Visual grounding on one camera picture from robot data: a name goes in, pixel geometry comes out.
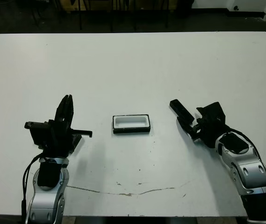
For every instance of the yellow wooden cabinet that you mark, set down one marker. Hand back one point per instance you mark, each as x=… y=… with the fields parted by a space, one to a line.
x=70 y=5

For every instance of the black slim camera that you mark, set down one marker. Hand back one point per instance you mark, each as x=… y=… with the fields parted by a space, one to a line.
x=181 y=111

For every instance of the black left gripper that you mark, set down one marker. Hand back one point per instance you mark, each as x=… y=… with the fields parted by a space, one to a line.
x=60 y=140

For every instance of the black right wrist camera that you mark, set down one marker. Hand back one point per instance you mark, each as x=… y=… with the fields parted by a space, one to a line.
x=213 y=112

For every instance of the black metal furniture leg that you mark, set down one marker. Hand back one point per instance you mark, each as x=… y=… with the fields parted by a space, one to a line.
x=80 y=16

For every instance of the black box with white insert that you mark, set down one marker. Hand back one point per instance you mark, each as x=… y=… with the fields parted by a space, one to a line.
x=123 y=130

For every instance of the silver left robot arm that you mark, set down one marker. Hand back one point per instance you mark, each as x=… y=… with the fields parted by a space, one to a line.
x=44 y=200

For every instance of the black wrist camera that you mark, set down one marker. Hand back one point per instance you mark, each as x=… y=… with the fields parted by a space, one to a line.
x=213 y=112
x=39 y=135

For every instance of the black box lid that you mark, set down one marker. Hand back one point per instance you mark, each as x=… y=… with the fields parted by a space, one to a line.
x=77 y=143

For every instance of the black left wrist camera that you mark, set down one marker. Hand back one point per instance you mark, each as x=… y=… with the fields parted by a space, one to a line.
x=39 y=135

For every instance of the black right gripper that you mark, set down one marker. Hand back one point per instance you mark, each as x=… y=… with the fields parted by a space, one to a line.
x=209 y=133

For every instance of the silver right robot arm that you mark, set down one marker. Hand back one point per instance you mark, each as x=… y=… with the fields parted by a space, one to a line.
x=251 y=170

